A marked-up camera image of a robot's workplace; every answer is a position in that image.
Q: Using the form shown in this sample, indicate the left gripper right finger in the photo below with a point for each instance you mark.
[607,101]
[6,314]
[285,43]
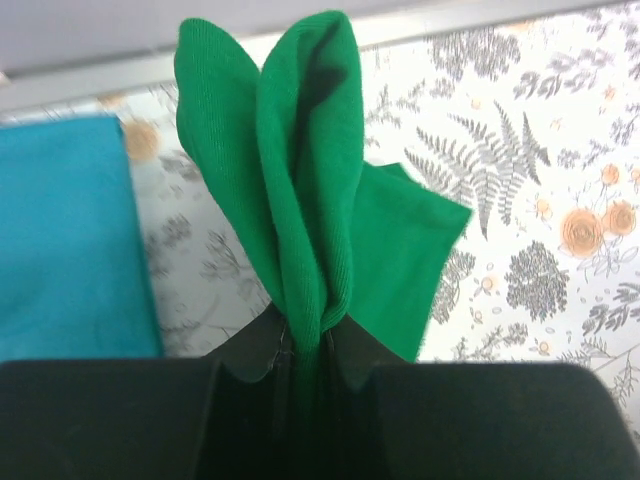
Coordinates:
[391,419]

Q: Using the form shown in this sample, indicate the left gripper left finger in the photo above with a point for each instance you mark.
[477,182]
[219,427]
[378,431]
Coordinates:
[219,416]

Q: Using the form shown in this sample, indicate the green t shirt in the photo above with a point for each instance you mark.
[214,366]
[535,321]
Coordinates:
[281,150]

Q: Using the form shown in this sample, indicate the folded teal t shirt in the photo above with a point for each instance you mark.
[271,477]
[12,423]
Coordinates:
[74,276]

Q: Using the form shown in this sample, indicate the floral tablecloth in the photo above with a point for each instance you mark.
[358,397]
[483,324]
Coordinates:
[533,125]

